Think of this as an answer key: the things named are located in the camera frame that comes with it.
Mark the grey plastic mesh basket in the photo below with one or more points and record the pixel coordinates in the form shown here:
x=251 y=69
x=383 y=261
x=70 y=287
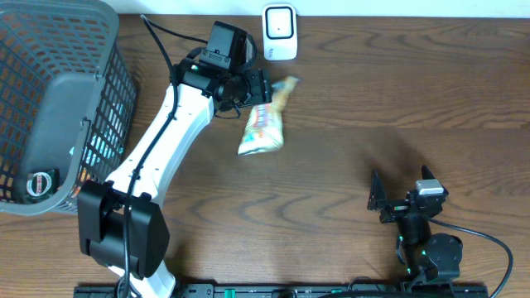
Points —
x=67 y=99

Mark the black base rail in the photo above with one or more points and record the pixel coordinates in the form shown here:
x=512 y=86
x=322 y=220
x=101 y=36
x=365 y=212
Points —
x=357 y=290

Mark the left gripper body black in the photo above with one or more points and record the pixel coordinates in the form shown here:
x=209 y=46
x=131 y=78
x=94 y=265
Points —
x=263 y=85

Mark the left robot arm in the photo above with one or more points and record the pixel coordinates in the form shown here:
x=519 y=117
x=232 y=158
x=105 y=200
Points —
x=121 y=225

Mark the dark green round-label packet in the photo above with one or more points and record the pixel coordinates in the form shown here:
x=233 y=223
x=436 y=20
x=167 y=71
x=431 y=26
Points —
x=41 y=186

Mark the large yellow snack bag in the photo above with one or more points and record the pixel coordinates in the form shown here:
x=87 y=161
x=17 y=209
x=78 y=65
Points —
x=264 y=128

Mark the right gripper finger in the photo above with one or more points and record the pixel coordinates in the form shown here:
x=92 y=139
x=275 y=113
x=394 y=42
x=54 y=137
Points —
x=377 y=195
x=426 y=173

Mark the white barcode scanner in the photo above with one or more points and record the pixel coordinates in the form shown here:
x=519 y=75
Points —
x=279 y=32

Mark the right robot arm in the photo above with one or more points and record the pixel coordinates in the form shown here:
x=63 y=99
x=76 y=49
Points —
x=430 y=258

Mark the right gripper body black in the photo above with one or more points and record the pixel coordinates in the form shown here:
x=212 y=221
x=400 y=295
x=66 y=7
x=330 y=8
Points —
x=394 y=209

